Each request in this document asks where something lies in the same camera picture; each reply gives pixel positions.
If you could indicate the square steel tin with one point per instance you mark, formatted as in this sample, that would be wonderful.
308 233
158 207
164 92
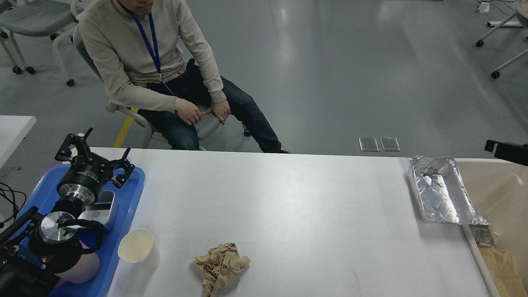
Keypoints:
103 211

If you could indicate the beige plastic bin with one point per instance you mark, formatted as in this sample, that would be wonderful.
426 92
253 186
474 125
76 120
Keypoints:
499 189

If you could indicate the cream paper cup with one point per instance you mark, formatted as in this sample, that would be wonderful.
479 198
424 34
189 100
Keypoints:
139 247

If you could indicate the blue plastic tray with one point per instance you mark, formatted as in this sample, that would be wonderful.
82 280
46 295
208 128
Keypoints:
126 198

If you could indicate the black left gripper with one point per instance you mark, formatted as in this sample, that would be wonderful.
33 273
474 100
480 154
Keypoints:
85 179

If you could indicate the floor socket plate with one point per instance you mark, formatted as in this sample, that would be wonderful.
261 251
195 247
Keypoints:
368 144
390 144

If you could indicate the pink mug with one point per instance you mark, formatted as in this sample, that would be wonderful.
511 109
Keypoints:
83 271

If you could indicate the crumpled brown paper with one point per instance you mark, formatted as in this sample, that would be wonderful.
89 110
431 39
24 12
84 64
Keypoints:
221 266

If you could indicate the aluminium foil tray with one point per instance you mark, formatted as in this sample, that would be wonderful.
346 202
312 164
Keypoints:
439 192

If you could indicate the white side table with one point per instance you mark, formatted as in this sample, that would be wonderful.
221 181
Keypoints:
13 129

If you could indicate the seated person beige sweater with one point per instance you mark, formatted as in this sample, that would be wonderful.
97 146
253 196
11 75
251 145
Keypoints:
152 55

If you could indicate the grey office chair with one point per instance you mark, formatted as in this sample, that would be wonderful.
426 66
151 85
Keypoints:
204 128

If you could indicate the left floor socket plate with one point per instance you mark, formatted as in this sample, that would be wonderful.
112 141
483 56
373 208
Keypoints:
368 144

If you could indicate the right floor socket plate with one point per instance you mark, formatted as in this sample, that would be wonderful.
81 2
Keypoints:
390 144

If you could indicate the grey chair top left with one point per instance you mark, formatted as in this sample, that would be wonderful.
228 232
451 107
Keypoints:
39 18

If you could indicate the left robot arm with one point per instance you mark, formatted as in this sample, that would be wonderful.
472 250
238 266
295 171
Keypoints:
36 248

